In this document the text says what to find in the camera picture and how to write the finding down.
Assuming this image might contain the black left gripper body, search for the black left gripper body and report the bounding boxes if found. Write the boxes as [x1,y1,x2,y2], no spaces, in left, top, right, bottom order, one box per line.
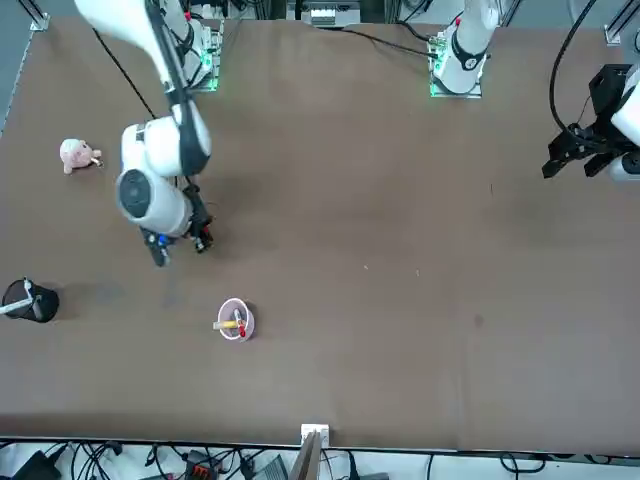
[566,63,633,155]

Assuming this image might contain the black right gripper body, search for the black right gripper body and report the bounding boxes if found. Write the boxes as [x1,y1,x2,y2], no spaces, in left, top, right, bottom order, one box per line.
[185,185,216,255]

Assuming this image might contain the clear pink plastic cup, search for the clear pink plastic cup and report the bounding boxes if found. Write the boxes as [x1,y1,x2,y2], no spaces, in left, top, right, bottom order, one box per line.
[216,297,258,344]

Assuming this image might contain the pink plush toy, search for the pink plush toy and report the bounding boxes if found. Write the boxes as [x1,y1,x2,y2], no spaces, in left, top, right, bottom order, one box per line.
[59,138,104,175]

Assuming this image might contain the black mesh pen cup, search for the black mesh pen cup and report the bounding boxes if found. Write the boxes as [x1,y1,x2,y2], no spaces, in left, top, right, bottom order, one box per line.
[1,278,61,325]

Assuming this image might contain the white marker pen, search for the white marker pen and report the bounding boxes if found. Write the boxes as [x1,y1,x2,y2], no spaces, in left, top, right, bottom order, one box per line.
[0,278,35,317]

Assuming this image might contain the black orange electronic device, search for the black orange electronic device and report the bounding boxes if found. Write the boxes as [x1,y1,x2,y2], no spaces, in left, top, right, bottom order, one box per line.
[183,449,223,480]

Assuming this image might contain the grey power strip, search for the grey power strip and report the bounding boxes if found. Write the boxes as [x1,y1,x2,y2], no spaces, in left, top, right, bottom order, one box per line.
[309,6,338,28]

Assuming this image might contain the dark grey power brick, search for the dark grey power brick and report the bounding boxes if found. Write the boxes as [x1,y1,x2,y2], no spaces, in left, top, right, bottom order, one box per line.
[259,453,291,480]

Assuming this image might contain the black power adapter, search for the black power adapter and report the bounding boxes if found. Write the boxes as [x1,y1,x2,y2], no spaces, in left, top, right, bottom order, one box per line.
[9,449,64,480]

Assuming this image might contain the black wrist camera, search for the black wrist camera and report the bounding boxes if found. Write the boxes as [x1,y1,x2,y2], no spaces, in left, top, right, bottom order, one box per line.
[140,228,173,269]

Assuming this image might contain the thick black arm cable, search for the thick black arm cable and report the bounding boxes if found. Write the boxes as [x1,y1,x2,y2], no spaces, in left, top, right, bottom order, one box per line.
[548,0,599,132]

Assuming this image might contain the aluminium profile bracket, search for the aluminium profile bracket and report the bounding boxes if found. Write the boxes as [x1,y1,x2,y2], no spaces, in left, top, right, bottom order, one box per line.
[19,0,52,33]
[603,0,640,48]

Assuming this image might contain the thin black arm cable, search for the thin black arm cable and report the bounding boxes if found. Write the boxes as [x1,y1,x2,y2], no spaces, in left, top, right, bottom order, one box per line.
[91,25,155,119]

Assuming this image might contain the black cable on table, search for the black cable on table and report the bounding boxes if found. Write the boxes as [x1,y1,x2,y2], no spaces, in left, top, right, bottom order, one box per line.
[313,24,437,57]

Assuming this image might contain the white post foot bracket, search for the white post foot bracket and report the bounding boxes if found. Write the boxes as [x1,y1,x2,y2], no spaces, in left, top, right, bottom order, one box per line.
[300,423,332,448]

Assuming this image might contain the aluminium camera post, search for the aluminium camera post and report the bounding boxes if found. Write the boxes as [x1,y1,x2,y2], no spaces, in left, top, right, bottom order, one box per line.
[291,430,324,480]

